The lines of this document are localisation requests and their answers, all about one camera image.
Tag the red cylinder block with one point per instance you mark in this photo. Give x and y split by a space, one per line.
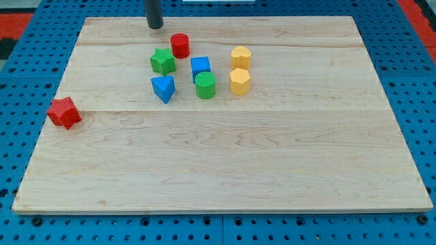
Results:
180 45

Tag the blue cube block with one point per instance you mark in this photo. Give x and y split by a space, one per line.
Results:
198 65

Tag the green cylinder block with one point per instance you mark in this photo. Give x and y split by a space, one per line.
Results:
205 85

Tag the yellow hexagon block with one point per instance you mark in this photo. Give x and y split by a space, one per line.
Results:
240 81

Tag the blue triangle block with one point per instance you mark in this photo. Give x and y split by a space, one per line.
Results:
163 87

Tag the yellow heart block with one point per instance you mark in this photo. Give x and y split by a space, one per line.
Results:
240 58

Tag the green star block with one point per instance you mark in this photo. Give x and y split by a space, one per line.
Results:
163 61

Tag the light wooden board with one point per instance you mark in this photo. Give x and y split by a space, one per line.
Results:
315 134

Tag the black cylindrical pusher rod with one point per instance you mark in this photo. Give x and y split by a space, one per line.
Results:
154 14

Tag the red star block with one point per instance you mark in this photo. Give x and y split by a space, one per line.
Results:
63 112

